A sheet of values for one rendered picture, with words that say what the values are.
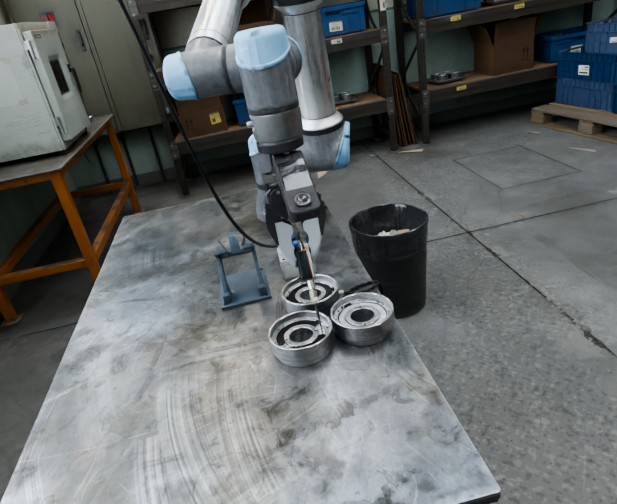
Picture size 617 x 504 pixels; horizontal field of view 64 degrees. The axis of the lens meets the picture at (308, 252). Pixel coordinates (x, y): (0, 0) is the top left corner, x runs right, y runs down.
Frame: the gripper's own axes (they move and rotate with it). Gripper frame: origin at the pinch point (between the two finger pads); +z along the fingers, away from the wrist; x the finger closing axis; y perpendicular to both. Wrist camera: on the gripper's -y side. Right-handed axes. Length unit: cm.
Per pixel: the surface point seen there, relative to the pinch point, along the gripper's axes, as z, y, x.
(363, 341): 12.0, -9.2, -6.2
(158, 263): 13, 41, 31
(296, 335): 11.4, -4.1, 3.9
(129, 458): 13.0, -19.9, 30.2
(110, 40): -32, 377, 83
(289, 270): 11.0, 17.8, 1.6
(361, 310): 10.6, -2.8, -7.9
